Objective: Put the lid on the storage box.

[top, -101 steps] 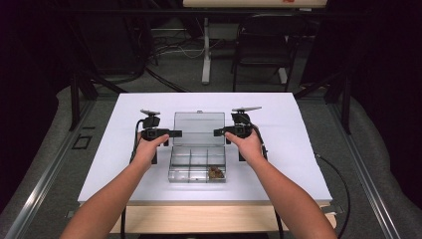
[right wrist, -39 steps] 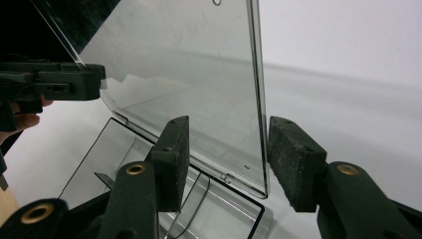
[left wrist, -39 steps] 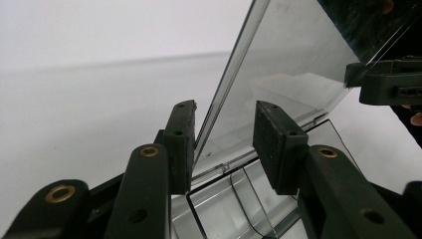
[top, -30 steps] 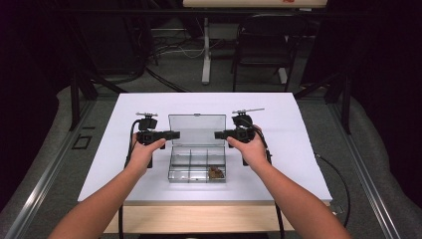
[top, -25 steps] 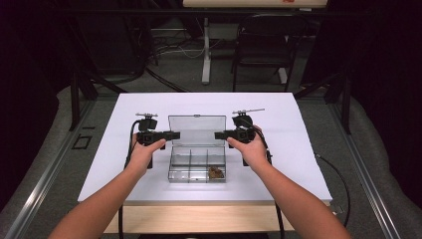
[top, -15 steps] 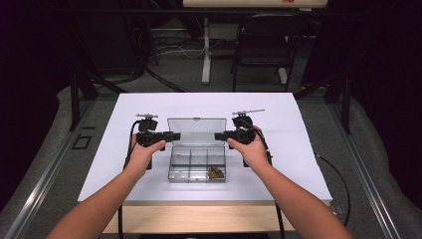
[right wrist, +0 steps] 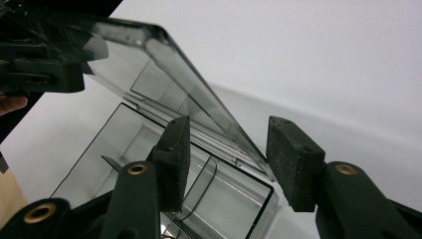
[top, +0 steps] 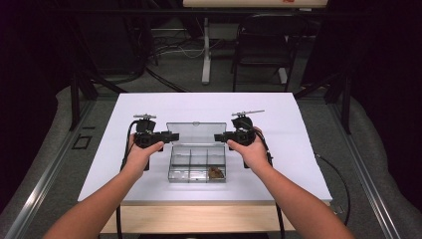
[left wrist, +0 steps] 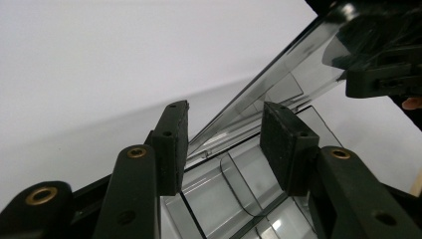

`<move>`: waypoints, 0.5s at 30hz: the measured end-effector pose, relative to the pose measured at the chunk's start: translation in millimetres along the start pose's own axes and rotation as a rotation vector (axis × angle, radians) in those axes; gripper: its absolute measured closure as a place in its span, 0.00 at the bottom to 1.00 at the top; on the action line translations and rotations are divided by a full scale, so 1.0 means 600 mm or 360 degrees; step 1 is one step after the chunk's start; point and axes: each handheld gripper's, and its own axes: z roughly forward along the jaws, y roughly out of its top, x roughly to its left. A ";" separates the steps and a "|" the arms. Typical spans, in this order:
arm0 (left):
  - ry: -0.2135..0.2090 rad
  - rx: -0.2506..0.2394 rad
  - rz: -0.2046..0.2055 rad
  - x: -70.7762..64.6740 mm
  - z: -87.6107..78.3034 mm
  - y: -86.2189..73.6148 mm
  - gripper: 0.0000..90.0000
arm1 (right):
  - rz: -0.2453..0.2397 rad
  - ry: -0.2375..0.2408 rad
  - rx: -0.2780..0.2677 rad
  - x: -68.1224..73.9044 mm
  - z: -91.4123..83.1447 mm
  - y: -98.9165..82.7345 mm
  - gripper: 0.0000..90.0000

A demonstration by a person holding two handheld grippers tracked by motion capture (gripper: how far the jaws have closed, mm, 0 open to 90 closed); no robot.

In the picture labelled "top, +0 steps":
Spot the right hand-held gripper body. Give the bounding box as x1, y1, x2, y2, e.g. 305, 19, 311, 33
227, 110, 266, 147

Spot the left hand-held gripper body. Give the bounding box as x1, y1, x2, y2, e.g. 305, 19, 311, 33
132, 114, 167, 149

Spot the clear plastic compartment box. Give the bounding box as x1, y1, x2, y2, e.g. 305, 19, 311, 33
165, 120, 229, 184

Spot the brown beaded jewelry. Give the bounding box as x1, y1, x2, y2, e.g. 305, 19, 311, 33
207, 165, 225, 181

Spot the person's left hand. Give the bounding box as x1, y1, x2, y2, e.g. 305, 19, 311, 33
124, 132, 165, 181

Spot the person's right hand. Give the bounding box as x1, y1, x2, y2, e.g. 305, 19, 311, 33
226, 126, 272, 174

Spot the wooden desk with white legs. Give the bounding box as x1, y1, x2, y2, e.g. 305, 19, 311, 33
182, 0, 329, 86

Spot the light wooden table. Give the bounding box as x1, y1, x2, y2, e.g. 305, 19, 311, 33
99, 200, 333, 235

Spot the black metal stand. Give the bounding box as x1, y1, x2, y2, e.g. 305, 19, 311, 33
68, 64, 127, 132
293, 71, 352, 135

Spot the black folding chair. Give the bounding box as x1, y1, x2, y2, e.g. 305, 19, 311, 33
230, 13, 309, 94

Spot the black curtain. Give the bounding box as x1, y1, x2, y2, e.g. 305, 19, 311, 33
0, 0, 73, 213
347, 0, 422, 212

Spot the right hand-held gripper black cable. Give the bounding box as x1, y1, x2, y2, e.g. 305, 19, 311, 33
254, 126, 287, 239

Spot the hand-held gripper black cable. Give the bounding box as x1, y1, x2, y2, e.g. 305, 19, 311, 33
254, 126, 287, 239
115, 119, 139, 239

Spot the left hand-held gripper black cable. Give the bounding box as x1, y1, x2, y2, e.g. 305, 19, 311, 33
115, 119, 139, 239

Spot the thick black floor cable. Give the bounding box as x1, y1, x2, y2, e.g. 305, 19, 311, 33
144, 66, 191, 94

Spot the bundle of floor cables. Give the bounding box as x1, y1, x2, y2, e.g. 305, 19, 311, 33
145, 29, 223, 62

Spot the aluminium floor rail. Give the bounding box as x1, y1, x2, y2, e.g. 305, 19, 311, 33
326, 102, 403, 239
3, 99, 98, 239

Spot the thin black floor cable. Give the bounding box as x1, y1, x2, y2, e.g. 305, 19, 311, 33
315, 153, 352, 227

